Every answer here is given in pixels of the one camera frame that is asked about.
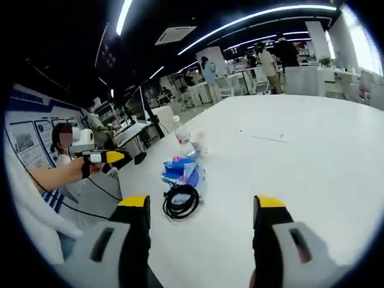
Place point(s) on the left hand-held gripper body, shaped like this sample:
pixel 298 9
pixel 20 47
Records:
pixel 84 138

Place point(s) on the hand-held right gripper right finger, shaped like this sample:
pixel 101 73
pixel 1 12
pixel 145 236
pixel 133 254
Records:
pixel 279 264

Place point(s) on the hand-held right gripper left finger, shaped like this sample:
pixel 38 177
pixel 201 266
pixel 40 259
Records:
pixel 102 270

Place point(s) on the small blue pink packet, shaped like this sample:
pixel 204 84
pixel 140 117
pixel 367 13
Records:
pixel 174 169

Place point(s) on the clear plastic water bottle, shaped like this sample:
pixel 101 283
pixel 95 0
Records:
pixel 183 136

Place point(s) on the paper cup with green print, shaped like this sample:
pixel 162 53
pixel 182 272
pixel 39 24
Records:
pixel 199 144

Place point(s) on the large clear printed plastic bag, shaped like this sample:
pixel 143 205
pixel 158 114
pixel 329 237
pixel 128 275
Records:
pixel 201 180

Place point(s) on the person's left hand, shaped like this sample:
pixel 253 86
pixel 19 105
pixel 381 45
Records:
pixel 95 168

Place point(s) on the person's right hand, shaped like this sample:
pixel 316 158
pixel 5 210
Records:
pixel 252 279

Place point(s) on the small black object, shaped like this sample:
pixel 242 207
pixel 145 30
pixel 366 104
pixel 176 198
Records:
pixel 140 158

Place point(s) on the white side desk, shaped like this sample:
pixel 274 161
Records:
pixel 132 129

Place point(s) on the person's blue jeans leg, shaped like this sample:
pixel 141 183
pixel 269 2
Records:
pixel 67 247

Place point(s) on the black tripod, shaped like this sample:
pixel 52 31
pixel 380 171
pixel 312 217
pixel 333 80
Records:
pixel 154 120

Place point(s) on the dark monitor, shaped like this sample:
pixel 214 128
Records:
pixel 141 103

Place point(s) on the person's white garment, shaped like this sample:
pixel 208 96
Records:
pixel 30 216

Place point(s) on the white table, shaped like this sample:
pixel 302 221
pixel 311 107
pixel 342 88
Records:
pixel 285 165

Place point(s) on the straight ceiling light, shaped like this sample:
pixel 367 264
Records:
pixel 123 15

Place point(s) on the ceiling air vent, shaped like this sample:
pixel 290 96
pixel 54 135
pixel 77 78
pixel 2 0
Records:
pixel 175 35

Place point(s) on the white cabinet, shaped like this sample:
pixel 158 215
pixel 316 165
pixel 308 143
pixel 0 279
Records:
pixel 300 81

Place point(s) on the long curved ceiling light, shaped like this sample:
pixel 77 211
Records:
pixel 255 15

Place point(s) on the green potted plant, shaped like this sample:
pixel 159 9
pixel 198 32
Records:
pixel 325 61

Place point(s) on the bright window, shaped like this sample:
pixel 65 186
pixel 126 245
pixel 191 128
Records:
pixel 364 42

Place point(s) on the blue white wall board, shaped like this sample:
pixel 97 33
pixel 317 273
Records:
pixel 27 135

